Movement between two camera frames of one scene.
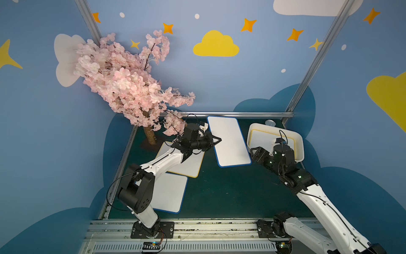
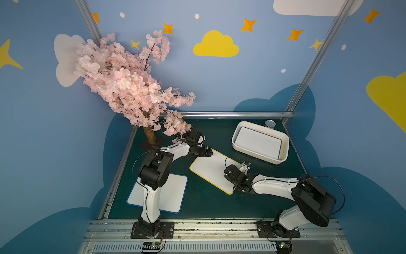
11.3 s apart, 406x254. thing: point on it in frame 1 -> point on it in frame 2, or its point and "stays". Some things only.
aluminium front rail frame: [218, 236] stays
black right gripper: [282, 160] -> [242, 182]
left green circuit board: [151, 245] stays
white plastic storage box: [283, 131] -> [260, 141]
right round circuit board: [283, 247] stays
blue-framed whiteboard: [232, 151] -> [260, 143]
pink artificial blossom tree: [125, 80] stays
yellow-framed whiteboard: [191, 165] -> [212, 169]
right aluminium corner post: [288, 115] stays
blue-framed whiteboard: [169, 192] stays
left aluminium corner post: [86, 10] stays
